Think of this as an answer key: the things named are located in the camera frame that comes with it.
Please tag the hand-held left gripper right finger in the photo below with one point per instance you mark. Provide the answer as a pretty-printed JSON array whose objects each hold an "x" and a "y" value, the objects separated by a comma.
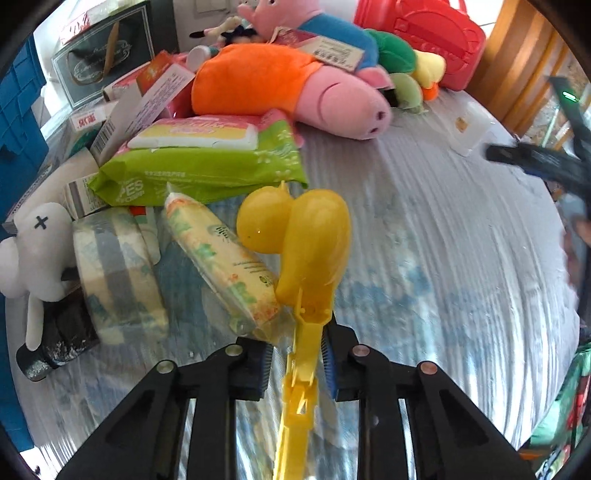
[{"x": 329, "y": 369}]

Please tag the small striped plush toy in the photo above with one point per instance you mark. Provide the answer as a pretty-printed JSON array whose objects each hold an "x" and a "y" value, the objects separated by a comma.
[{"x": 231, "y": 30}]

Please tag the yellow green tissue pack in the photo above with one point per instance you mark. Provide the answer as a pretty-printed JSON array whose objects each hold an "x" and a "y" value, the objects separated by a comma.
[{"x": 221, "y": 258}]

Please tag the pink wet wipes pack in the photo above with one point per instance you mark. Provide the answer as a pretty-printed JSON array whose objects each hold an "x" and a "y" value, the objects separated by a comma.
[{"x": 194, "y": 131}]

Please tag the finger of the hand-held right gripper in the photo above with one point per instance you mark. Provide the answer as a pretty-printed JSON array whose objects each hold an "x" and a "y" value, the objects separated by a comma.
[{"x": 531, "y": 159}]

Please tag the black gift box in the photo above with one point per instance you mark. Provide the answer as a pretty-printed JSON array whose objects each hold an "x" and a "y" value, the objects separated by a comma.
[{"x": 101, "y": 55}]

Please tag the small red label box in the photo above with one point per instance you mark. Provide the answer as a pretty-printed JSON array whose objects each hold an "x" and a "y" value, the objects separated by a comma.
[{"x": 90, "y": 120}]

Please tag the blue pig plush toy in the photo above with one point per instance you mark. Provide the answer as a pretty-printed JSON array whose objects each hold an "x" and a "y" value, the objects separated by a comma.
[{"x": 332, "y": 27}]

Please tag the wooden headboard frame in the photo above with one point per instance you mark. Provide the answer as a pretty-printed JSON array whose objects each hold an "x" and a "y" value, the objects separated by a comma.
[{"x": 517, "y": 60}]

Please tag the yellow duck snowball clip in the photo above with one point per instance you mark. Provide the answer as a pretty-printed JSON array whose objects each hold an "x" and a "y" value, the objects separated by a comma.
[{"x": 314, "y": 230}]

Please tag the small white capped bottle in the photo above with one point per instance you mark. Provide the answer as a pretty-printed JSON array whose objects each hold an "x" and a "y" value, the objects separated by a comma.
[{"x": 201, "y": 55}]

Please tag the black glittery object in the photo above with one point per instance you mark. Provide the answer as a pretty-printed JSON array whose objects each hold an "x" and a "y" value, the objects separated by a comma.
[{"x": 64, "y": 337}]

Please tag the blue plastic crate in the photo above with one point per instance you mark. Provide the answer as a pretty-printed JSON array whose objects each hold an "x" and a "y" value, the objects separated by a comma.
[{"x": 18, "y": 115}]

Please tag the orange pig plush toy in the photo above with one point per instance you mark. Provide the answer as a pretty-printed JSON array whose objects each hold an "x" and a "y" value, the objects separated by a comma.
[{"x": 258, "y": 83}]

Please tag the white red medicine box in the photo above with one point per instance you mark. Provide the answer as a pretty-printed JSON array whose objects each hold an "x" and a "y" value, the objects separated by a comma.
[{"x": 138, "y": 110}]

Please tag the green patterned bag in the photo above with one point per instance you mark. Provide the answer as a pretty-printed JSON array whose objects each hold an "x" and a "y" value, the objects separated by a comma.
[{"x": 568, "y": 415}]

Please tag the red toy suitcase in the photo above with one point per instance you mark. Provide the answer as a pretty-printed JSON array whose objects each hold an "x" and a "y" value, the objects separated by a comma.
[{"x": 429, "y": 37}]

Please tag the white green print box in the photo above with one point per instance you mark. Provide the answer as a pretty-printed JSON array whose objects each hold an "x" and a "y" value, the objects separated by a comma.
[{"x": 83, "y": 194}]

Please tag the white rabbit plush toy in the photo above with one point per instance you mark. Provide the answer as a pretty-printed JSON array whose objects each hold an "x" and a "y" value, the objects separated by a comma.
[{"x": 27, "y": 249}]

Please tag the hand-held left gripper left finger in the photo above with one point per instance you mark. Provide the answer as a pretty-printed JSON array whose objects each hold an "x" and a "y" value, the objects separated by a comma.
[{"x": 267, "y": 369}]

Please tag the green yellow duck plush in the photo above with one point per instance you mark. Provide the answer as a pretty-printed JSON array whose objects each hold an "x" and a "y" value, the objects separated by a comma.
[{"x": 397, "y": 55}]

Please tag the green wet wipes pack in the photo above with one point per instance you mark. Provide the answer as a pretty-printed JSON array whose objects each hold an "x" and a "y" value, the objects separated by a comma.
[{"x": 198, "y": 170}]

